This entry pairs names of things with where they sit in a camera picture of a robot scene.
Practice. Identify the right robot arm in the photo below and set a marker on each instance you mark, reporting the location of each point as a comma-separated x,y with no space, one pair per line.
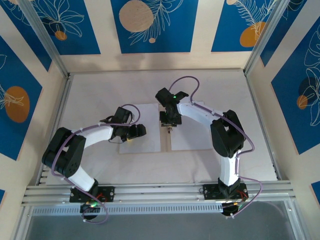
227,137

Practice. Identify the aluminium frame post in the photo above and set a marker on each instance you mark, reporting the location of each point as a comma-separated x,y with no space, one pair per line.
265,35
45,35

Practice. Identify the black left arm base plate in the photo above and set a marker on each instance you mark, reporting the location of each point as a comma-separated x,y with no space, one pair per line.
110,192

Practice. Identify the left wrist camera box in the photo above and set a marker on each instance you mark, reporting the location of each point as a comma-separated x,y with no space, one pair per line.
132,116

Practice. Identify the blue floral wall panel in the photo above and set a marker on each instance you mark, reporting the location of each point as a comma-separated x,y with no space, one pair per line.
82,37
25,25
15,75
280,32
287,112
175,37
225,25

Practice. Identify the black controller board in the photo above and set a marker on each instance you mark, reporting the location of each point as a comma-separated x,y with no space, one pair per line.
87,208
228,208

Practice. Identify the grey translucent panel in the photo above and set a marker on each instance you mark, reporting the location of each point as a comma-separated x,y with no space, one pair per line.
160,227

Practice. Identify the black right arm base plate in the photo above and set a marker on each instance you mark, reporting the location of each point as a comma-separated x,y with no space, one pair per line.
210,192

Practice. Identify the aluminium crossbar rail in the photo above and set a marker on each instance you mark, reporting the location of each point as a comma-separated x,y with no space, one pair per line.
160,192

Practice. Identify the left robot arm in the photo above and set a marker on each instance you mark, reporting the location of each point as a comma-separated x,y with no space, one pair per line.
67,155

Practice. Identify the white paper sheet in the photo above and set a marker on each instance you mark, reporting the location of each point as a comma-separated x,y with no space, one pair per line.
145,145
190,140

